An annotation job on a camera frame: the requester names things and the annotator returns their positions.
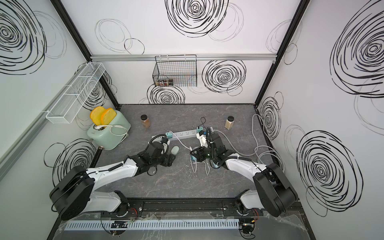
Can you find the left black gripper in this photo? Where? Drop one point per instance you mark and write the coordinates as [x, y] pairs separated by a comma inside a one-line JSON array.
[[169, 159]]

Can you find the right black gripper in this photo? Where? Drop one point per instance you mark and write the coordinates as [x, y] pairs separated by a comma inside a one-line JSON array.
[[200, 153]]

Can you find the mint green earbud case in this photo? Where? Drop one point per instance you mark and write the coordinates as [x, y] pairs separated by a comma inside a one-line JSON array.
[[175, 150]]

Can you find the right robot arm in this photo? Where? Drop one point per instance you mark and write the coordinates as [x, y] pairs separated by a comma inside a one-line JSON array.
[[274, 192]]

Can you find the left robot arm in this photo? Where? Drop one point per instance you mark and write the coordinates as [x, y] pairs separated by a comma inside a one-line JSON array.
[[78, 193]]

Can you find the white power strip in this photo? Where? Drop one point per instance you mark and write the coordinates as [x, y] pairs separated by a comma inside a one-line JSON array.
[[179, 136]]

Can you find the beige spice jar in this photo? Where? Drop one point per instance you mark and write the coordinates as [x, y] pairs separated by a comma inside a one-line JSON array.
[[229, 122]]

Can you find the brown spice jar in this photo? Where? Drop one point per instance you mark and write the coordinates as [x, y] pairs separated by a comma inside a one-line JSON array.
[[145, 121]]

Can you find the mint green toaster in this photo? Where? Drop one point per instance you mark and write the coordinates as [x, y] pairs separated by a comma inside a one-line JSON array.
[[112, 135]]

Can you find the yellow toast slice right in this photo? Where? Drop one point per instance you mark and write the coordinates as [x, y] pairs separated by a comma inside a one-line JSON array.
[[107, 116]]

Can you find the yellow toast slice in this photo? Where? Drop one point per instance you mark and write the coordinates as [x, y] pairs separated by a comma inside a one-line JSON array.
[[107, 116], [96, 115]]

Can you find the yellow toast slice left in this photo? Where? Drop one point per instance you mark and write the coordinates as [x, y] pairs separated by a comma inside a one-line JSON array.
[[96, 115]]

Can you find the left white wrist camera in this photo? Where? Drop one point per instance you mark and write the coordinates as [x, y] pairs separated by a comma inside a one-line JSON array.
[[165, 146]]

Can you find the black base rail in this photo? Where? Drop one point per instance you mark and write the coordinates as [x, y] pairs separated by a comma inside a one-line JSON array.
[[192, 205]]

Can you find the white slotted cable duct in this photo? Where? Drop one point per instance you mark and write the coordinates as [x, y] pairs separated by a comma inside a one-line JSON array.
[[207, 224]]

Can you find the black wire basket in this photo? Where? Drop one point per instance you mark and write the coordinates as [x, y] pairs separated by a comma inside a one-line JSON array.
[[175, 71]]

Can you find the white wire shelf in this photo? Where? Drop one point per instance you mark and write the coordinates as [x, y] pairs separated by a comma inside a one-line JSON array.
[[76, 93]]

